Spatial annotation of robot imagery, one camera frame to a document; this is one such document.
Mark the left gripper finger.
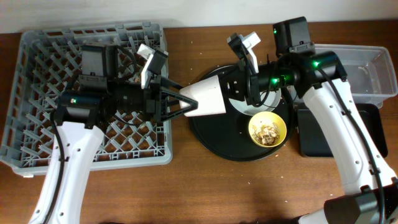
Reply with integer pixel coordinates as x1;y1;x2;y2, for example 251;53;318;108
160;76;183;95
160;93;198;122

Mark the pink cup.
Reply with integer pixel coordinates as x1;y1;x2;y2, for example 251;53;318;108
179;75;226;117

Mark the yellow bowl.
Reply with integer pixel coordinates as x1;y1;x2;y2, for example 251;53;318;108
248;111;287;147

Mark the food scraps pile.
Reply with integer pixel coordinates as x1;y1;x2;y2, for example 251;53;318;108
252;123;280;146

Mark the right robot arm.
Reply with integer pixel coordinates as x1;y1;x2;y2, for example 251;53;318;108
221;17;397;223

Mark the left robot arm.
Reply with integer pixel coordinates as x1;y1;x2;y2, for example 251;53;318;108
30;44;198;223

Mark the grey dishwasher rack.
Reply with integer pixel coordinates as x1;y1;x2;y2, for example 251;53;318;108
1;22;173;178

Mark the grey round plate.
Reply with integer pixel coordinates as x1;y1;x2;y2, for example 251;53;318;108
229;90;282;116

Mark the round black tray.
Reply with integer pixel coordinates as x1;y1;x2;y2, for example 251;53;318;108
188;63;295;162

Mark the black rectangular bin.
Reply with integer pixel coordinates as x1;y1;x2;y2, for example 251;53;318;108
297;103;388;158

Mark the clear plastic bin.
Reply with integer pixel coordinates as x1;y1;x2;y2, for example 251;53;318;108
303;44;397;108

